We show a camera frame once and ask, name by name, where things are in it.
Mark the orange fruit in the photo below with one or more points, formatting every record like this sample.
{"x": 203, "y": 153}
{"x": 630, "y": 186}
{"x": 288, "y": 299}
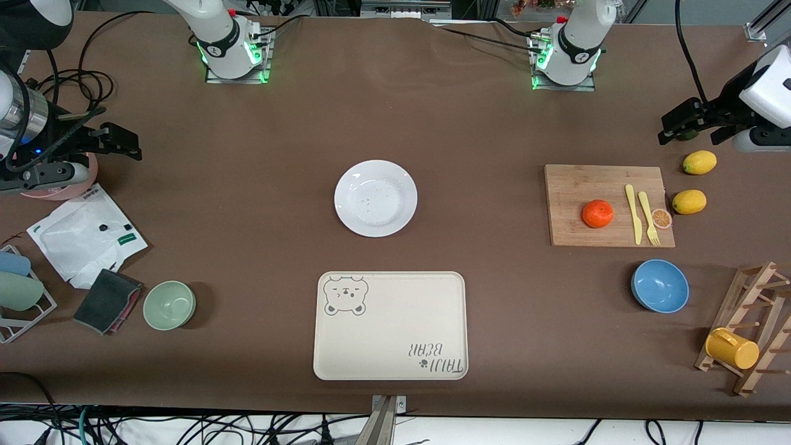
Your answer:
{"x": 597, "y": 214}

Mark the wooden cutting board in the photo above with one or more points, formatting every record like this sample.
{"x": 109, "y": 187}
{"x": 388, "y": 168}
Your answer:
{"x": 581, "y": 185}

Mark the blue bowl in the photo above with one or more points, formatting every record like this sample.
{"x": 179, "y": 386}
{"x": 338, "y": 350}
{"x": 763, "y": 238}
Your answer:
{"x": 660, "y": 286}

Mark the dark grey folded cloth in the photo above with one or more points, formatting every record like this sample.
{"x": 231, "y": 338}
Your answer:
{"x": 102, "y": 300}

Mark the metal frame bracket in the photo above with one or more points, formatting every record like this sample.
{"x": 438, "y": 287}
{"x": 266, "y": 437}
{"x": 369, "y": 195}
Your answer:
{"x": 405, "y": 9}

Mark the pale green bowl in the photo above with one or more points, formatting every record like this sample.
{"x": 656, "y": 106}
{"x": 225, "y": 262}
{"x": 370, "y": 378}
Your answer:
{"x": 169, "y": 305}

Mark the cream bear print tray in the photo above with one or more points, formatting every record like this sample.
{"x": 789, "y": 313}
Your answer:
{"x": 395, "y": 321}

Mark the white plastic bag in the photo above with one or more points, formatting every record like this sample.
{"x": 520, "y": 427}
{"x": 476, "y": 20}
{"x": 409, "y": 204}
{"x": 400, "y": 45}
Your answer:
{"x": 74, "y": 241}

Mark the yellow mug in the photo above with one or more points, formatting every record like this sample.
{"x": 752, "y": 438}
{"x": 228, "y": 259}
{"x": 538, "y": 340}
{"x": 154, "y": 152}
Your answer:
{"x": 732, "y": 349}

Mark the pink bowl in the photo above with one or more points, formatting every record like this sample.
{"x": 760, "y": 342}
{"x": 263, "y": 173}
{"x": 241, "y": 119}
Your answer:
{"x": 59, "y": 191}

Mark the pale green cup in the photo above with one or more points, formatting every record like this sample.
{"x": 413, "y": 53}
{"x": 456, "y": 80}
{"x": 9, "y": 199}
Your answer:
{"x": 18, "y": 292}

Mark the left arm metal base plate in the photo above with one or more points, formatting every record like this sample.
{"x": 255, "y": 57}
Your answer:
{"x": 562, "y": 88}

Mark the white round plate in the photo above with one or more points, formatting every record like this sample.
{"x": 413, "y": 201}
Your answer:
{"x": 376, "y": 198}

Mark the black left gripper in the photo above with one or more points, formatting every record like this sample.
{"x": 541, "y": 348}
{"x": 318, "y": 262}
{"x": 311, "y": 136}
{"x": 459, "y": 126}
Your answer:
{"x": 727, "y": 110}

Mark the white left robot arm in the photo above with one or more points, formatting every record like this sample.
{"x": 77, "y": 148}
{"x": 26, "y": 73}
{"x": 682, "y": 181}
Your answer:
{"x": 575, "y": 37}

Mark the yellow plastic knife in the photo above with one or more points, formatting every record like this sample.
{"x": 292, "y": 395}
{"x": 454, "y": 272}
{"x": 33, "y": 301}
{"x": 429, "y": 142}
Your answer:
{"x": 634, "y": 216}

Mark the dark green avocado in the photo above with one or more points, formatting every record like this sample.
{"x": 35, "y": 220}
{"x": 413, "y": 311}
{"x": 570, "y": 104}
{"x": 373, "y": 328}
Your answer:
{"x": 687, "y": 134}

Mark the light blue cup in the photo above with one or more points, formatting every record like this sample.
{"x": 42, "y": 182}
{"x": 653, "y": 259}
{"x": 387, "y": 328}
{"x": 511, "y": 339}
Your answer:
{"x": 12, "y": 264}

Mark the toy orange slice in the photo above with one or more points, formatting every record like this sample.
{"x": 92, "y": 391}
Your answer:
{"x": 662, "y": 219}

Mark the yellow lemon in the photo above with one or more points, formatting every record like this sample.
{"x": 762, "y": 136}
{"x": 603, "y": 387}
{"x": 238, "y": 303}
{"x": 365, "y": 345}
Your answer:
{"x": 689, "y": 202}
{"x": 699, "y": 162}

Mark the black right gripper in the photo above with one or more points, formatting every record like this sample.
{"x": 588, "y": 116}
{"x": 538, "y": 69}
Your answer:
{"x": 62, "y": 132}

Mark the yellow plastic fork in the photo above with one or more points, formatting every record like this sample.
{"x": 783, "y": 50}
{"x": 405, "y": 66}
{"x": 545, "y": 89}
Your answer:
{"x": 646, "y": 213}

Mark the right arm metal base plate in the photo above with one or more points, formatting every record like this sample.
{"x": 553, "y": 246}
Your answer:
{"x": 235, "y": 81}

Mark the wooden cup rack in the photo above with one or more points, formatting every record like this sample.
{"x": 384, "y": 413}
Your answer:
{"x": 737, "y": 309}

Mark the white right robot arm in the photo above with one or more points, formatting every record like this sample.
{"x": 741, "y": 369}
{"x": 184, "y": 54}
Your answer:
{"x": 216, "y": 31}

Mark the pink folded cloth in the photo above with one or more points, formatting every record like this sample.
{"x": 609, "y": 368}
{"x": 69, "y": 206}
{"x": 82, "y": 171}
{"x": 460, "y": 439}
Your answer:
{"x": 131, "y": 306}

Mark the aluminium frame post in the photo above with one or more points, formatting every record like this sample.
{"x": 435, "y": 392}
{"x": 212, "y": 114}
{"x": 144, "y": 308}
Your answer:
{"x": 763, "y": 21}

